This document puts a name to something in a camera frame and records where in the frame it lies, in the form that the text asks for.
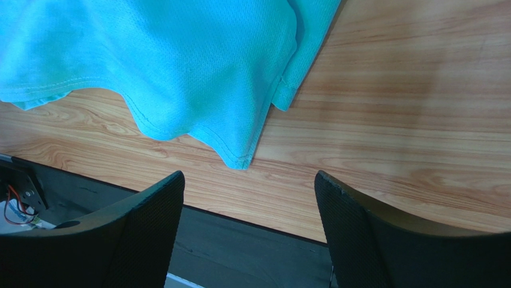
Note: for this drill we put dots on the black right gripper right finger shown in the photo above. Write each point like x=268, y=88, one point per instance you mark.
x=373, y=244

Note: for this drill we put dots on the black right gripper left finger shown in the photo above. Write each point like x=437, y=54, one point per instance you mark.
x=126, y=244

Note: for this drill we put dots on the teal green t shirt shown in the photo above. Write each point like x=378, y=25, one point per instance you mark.
x=208, y=69

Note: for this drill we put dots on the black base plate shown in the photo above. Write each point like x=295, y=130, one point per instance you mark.
x=210, y=251

